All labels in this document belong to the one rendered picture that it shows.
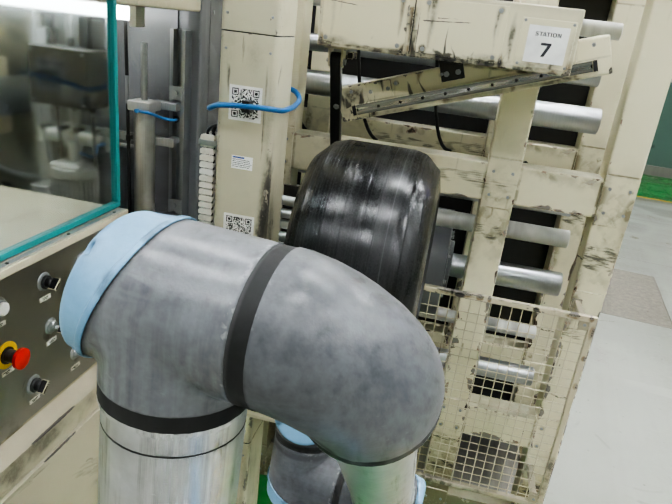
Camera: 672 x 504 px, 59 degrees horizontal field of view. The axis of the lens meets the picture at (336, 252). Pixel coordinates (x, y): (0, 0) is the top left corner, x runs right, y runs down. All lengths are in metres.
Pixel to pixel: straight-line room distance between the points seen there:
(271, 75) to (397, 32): 0.36
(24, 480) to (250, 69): 0.92
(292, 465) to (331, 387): 0.56
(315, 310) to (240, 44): 1.02
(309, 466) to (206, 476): 0.46
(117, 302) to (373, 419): 0.18
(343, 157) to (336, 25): 0.39
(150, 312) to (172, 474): 0.13
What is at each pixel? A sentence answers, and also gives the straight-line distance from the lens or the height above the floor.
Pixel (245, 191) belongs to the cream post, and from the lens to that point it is 1.38.
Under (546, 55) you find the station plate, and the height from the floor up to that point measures 1.68.
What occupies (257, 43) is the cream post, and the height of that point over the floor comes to 1.64.
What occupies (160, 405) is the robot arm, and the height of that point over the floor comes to 1.45.
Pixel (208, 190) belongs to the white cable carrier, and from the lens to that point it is 1.43.
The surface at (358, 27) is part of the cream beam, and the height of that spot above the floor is 1.69.
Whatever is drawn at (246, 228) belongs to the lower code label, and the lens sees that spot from 1.41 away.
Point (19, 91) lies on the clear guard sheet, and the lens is 1.12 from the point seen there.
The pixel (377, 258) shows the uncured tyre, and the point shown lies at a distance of 1.16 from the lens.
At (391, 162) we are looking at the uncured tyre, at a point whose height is 1.43.
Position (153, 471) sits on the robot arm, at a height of 1.39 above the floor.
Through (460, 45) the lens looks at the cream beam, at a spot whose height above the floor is 1.68.
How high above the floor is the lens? 1.70
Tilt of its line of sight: 21 degrees down
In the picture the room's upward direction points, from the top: 7 degrees clockwise
